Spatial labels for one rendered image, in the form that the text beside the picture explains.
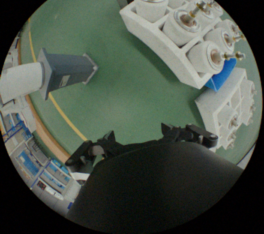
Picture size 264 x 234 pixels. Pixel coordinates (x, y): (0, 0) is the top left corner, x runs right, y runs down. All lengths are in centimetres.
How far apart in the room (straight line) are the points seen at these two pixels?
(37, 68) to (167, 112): 61
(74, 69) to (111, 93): 25
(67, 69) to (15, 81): 20
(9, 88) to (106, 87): 46
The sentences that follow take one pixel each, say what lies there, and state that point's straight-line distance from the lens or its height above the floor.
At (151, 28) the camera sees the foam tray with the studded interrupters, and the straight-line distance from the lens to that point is 29.
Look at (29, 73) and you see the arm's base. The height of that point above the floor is 36.
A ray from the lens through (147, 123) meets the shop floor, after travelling 53.
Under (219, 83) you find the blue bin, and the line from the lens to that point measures 53.
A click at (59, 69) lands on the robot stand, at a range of 33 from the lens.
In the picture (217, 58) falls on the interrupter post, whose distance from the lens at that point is 26.
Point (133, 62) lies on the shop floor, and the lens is 44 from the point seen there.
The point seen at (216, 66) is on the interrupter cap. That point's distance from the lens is 27.
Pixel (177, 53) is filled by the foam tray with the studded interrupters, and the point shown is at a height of 18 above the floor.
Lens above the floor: 44
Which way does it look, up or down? 67 degrees down
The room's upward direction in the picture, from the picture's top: 156 degrees counter-clockwise
